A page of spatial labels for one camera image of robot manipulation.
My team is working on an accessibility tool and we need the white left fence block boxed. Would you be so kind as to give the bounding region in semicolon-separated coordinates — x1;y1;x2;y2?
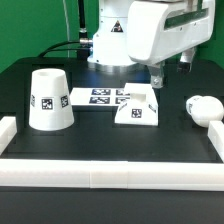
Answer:
0;116;17;155

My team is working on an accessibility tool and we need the white lamp bulb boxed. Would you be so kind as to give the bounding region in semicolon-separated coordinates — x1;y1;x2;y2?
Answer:
186;95;224;128

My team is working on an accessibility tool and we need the white marker sheet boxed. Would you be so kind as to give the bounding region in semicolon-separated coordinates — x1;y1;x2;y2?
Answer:
70;87;130;106

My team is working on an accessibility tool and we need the white right fence block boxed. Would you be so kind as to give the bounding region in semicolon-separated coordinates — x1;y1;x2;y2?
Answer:
208;121;224;163

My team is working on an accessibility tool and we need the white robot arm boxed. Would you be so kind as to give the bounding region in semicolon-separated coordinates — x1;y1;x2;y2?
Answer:
88;0;215;88

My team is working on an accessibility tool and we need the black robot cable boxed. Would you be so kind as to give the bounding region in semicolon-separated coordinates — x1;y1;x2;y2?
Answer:
38;40;93;58

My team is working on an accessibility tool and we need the white fence block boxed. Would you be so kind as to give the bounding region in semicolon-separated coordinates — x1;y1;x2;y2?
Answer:
0;116;17;155
208;121;224;163

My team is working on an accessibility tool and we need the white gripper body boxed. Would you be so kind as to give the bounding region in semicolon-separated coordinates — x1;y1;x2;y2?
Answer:
127;0;215;65

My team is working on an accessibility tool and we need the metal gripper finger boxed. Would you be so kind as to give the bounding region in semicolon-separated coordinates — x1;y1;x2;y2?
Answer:
148;63;164;88
177;47;196;73

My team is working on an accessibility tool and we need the black upright cable connector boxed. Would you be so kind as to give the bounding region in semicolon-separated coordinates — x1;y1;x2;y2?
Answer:
77;0;88;60

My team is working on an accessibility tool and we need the white lamp shade cone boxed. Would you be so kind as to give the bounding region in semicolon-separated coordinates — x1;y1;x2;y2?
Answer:
29;68;74;131

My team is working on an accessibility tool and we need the white front fence wall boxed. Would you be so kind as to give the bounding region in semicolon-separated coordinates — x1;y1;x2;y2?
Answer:
0;159;224;191

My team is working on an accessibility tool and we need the white lamp base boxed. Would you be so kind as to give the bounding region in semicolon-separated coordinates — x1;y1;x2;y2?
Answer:
115;83;158;126

